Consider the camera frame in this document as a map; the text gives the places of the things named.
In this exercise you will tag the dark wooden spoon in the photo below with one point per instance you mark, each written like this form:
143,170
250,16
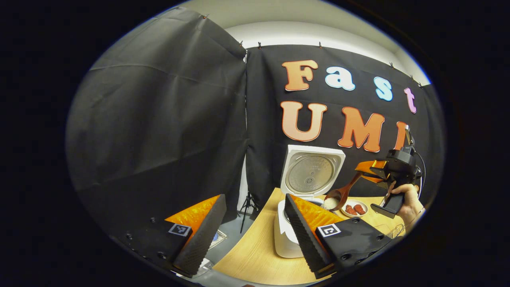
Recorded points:
346,190

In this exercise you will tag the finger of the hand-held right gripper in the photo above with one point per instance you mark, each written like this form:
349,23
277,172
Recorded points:
374,178
370,165

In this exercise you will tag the black tripod stand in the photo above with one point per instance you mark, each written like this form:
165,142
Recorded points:
248,207

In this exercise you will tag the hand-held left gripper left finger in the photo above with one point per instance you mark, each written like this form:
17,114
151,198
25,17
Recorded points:
203,239

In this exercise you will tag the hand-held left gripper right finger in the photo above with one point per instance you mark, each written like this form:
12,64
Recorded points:
305,239

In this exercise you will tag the red-brown meat piece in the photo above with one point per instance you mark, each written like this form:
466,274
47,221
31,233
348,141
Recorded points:
359,209
350,210

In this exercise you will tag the white rice cooker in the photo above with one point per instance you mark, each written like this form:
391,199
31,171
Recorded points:
310,175

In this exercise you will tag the white and blue device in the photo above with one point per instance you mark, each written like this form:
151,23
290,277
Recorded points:
217,238

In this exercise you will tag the black backdrop cloth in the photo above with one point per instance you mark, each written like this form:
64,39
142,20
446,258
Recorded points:
159,119

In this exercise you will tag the white round plate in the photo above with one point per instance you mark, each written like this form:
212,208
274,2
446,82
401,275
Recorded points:
343,213

